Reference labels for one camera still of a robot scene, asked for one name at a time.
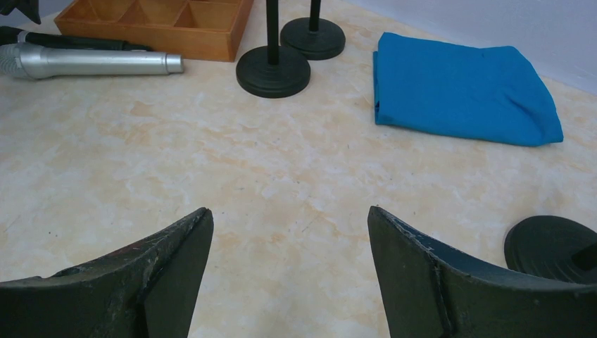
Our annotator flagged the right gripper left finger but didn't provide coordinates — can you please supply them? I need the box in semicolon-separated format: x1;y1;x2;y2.
1;208;214;337

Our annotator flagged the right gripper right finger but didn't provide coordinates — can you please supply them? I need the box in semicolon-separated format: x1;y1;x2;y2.
367;206;596;337

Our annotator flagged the black mic stand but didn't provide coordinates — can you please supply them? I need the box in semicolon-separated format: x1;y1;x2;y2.
236;0;311;99
280;0;346;61
503;215;596;284

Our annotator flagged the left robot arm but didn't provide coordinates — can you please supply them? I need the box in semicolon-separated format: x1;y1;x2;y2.
0;0;41;24

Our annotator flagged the blue folded cloth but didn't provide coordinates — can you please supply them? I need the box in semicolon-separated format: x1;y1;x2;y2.
372;32;564;146

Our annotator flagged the silver microphone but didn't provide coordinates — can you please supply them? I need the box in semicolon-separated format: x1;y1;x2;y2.
1;42;184;80

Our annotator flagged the orange compartment tray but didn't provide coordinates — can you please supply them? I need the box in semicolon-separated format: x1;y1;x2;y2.
54;0;253;62

